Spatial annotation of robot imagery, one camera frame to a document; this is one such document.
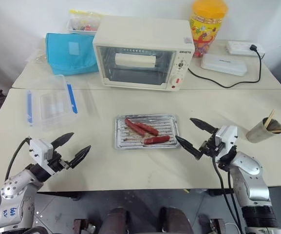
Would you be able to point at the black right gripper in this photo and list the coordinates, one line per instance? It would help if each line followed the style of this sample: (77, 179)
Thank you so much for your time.
(209, 147)

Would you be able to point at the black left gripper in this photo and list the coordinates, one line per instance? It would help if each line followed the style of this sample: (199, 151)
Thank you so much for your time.
(57, 163)

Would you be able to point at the red-brown sausage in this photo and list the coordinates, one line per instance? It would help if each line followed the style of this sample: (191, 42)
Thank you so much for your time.
(157, 140)
(148, 129)
(133, 126)

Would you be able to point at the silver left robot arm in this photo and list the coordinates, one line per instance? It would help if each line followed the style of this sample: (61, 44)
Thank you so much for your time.
(13, 192)

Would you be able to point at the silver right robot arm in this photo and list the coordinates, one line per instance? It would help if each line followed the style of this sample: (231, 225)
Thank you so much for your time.
(249, 175)

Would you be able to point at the ribbed metal baking tray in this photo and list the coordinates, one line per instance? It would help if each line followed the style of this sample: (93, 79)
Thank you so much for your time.
(120, 143)

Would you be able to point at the metal cup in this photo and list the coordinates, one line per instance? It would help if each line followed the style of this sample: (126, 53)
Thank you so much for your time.
(258, 135)

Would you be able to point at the wooden skewer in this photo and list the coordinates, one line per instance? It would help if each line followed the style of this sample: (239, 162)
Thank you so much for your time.
(275, 131)
(269, 118)

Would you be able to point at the clear plastic storage container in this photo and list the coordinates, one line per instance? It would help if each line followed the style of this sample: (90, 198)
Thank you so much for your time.
(53, 107)

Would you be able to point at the clear lid with blue latches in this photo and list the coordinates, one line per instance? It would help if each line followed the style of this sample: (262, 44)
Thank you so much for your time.
(72, 100)

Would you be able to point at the white flat plastic case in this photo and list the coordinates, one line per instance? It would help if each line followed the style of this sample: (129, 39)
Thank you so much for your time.
(224, 64)

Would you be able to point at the dark rounded shape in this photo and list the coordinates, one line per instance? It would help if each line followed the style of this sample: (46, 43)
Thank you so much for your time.
(176, 220)
(114, 220)

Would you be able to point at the blue fabric bag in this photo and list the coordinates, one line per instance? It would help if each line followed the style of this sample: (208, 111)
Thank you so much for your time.
(64, 58)

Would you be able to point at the white power strip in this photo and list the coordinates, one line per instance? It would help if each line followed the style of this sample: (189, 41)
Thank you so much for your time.
(240, 47)

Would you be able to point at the yellow jar with orange lid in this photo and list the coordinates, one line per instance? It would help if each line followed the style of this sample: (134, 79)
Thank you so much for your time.
(204, 29)

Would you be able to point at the white toaster oven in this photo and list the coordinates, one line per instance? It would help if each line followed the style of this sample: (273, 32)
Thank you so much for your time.
(140, 34)

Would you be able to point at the clear box of small items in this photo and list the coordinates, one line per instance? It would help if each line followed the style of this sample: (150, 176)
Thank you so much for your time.
(84, 23)

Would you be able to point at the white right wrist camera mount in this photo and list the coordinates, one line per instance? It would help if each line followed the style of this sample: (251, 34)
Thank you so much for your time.
(225, 136)

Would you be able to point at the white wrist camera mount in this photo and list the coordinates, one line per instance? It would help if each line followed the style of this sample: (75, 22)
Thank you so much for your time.
(225, 136)
(39, 150)

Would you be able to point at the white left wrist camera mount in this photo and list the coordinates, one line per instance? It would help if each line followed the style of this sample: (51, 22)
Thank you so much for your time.
(39, 150)

